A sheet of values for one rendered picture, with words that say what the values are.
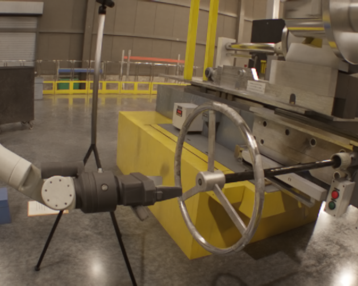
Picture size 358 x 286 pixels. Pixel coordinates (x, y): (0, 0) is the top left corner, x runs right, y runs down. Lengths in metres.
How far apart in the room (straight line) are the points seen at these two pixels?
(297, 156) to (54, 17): 12.79
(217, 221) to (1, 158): 1.39
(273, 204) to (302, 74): 0.65
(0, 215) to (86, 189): 1.62
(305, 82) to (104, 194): 1.10
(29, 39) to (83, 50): 2.56
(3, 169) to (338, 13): 1.08
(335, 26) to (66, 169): 0.93
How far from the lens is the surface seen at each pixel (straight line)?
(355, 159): 1.23
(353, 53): 1.18
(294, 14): 1.27
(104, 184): 0.59
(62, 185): 0.56
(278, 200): 1.51
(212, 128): 0.70
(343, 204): 1.28
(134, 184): 0.60
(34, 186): 0.66
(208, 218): 1.71
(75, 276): 1.68
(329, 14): 1.04
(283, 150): 1.58
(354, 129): 1.79
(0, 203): 2.12
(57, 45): 13.50
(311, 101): 1.57
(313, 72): 1.40
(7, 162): 0.60
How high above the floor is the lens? 1.14
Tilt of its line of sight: 16 degrees down
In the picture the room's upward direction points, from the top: 6 degrees clockwise
